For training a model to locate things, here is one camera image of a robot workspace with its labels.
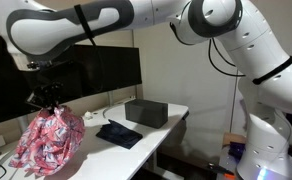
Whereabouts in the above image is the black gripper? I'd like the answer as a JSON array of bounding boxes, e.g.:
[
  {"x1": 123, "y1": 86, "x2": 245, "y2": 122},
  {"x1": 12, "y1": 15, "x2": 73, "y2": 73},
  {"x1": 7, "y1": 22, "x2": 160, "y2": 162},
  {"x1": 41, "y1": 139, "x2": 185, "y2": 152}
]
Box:
[{"x1": 25, "y1": 82, "x2": 62, "y2": 109}]

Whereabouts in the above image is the pink floral cloth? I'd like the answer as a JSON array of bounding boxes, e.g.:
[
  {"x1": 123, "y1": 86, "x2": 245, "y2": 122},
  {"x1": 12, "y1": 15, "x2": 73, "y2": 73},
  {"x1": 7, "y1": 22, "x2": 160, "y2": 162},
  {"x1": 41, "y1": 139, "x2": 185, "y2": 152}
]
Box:
[{"x1": 9, "y1": 106, "x2": 85, "y2": 176}]

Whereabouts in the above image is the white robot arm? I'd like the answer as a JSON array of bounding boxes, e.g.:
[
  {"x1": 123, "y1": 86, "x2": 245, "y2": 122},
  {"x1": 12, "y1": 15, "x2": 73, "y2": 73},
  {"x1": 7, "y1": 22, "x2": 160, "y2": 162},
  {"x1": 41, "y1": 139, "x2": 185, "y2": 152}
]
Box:
[{"x1": 0, "y1": 0, "x2": 292, "y2": 180}]

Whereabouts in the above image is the dark navy folded cloth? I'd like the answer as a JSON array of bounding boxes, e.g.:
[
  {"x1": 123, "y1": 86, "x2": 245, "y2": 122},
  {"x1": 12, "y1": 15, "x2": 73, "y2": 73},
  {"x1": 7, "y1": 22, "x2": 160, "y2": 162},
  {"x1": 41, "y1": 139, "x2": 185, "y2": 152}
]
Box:
[{"x1": 96, "y1": 119, "x2": 143, "y2": 149}]

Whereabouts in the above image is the dark grey fabric box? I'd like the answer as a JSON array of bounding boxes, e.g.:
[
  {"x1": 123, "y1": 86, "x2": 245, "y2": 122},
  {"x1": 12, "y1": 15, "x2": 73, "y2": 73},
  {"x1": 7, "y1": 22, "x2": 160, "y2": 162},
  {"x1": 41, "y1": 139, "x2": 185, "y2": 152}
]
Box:
[{"x1": 124, "y1": 99, "x2": 168, "y2": 129}]

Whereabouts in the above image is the curved silver monitor stand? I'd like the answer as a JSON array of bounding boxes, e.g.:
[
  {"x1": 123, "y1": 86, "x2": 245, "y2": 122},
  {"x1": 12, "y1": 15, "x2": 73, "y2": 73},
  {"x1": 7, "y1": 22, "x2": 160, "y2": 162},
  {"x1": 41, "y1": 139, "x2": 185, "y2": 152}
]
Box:
[{"x1": 0, "y1": 115, "x2": 29, "y2": 180}]

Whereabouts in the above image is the left black monitor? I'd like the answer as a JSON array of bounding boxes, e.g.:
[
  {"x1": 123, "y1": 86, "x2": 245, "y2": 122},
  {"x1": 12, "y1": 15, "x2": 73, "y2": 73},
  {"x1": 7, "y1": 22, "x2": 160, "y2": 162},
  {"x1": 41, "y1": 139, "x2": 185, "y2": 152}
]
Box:
[{"x1": 0, "y1": 36, "x2": 69, "y2": 123}]

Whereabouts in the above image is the black monitor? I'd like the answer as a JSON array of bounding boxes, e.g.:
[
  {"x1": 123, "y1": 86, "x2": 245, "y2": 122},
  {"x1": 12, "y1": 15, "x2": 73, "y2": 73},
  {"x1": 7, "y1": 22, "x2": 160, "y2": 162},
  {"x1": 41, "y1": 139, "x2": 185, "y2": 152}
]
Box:
[
  {"x1": 58, "y1": 45, "x2": 142, "y2": 96},
  {"x1": 0, "y1": 36, "x2": 69, "y2": 123}
]

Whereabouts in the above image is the small white round object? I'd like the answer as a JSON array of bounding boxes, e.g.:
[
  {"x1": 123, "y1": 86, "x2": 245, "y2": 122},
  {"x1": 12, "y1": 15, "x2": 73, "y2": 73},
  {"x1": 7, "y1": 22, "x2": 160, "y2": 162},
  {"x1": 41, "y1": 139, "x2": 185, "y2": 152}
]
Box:
[{"x1": 83, "y1": 111, "x2": 93, "y2": 120}]

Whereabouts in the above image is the right black monitor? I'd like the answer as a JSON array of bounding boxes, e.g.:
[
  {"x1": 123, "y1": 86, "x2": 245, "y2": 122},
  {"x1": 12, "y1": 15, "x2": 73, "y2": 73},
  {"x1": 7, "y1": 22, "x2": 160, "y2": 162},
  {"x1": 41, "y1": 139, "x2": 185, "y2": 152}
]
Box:
[{"x1": 58, "y1": 45, "x2": 142, "y2": 96}]

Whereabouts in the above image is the orange handled tool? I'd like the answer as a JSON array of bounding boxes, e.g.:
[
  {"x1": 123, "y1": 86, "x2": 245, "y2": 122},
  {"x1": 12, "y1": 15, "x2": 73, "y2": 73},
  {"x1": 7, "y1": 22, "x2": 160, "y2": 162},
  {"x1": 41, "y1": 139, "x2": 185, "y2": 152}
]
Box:
[{"x1": 207, "y1": 163, "x2": 233, "y2": 175}]

